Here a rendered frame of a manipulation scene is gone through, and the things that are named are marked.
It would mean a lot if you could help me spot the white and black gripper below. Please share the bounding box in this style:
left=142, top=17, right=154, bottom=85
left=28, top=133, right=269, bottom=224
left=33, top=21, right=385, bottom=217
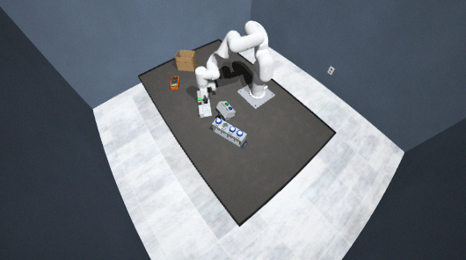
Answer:
left=200, top=87, right=208, bottom=104

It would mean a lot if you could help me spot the small brown cardboard box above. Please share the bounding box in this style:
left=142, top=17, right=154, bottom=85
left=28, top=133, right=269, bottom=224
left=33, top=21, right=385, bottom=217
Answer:
left=175, top=50, right=197, bottom=71

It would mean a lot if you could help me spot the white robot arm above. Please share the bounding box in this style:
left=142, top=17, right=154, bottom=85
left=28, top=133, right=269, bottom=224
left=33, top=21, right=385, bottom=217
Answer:
left=195, top=21, right=274, bottom=99

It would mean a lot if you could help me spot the white control panel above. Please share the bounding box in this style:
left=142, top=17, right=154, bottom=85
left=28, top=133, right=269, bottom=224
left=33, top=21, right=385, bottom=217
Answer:
left=216, top=101, right=236, bottom=121

